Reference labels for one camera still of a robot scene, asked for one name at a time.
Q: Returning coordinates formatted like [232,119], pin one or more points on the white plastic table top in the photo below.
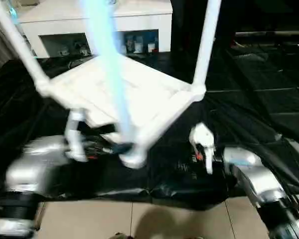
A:
[154,94]

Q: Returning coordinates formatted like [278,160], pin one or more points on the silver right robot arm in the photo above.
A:
[259,174]

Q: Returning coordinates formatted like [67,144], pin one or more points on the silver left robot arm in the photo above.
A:
[30,169]

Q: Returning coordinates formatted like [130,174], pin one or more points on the black plastic mat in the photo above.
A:
[259,99]

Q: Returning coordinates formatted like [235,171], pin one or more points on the white glass-door cabinet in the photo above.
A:
[144,25]

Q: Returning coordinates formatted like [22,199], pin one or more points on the white pole with blue band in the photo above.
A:
[11,14]

